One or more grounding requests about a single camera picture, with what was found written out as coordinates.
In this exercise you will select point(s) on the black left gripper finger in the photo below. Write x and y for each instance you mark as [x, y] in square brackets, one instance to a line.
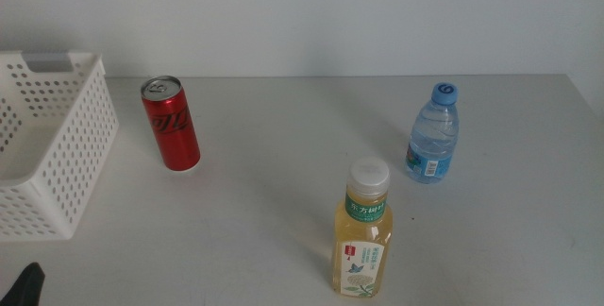
[26, 287]

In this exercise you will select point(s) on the red soda can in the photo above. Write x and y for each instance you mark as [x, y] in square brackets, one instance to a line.
[172, 126]

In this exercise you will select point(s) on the yellow tea bottle white cap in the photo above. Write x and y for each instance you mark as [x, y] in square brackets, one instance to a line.
[362, 230]

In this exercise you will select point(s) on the clear water bottle blue cap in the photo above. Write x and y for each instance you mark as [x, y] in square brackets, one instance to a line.
[431, 141]

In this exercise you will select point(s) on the white perforated plastic basket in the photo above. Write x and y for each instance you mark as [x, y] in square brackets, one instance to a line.
[56, 164]

